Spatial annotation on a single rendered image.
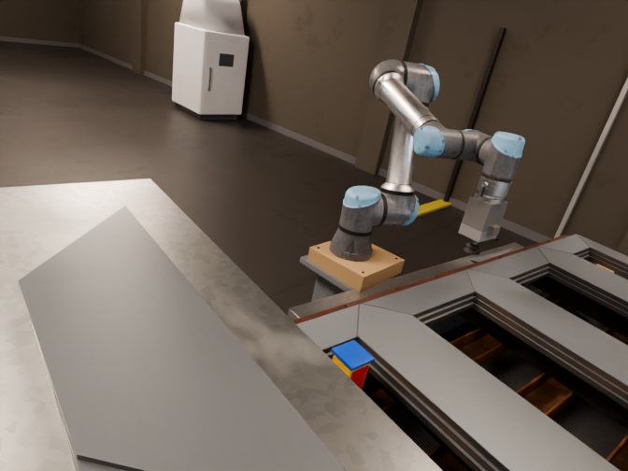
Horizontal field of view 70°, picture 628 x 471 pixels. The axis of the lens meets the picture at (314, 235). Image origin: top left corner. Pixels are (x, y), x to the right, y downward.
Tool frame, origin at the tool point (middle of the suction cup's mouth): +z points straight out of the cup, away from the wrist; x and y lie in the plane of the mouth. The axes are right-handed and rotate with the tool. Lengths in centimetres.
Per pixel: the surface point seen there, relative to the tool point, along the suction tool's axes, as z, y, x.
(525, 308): 10.5, 6.7, -16.1
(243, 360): -10, -84, -20
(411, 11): -86, 268, 273
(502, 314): 11.9, -0.1, -13.6
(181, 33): -26, 157, 553
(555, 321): 10.7, 8.9, -23.2
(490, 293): 10.2, 3.5, -7.2
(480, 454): 13, -45, -35
